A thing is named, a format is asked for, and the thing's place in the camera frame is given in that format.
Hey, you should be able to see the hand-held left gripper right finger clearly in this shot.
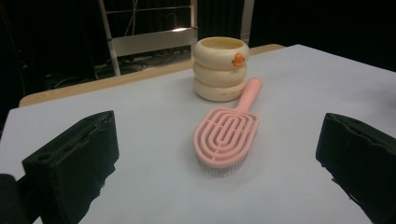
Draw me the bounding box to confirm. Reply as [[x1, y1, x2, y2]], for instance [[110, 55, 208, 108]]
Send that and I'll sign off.
[[315, 112, 396, 224]]

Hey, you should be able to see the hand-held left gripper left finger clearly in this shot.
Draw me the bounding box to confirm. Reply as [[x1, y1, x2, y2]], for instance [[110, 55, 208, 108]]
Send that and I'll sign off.
[[21, 110, 120, 224]]

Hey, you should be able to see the pink hairbrush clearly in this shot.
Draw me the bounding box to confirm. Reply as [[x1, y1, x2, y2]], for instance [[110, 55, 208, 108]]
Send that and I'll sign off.
[[192, 77, 263, 178]]

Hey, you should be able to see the cream ringed cup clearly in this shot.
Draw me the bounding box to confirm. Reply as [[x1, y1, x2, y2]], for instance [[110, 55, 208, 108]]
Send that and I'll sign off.
[[191, 36, 250, 103]]

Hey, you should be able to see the white table mat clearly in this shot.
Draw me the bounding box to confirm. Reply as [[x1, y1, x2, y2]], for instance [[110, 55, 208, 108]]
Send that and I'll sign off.
[[0, 44, 396, 224]]

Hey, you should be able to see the grey metal stand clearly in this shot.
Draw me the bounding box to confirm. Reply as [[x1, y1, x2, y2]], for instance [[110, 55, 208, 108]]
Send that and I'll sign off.
[[97, 0, 255, 77]]

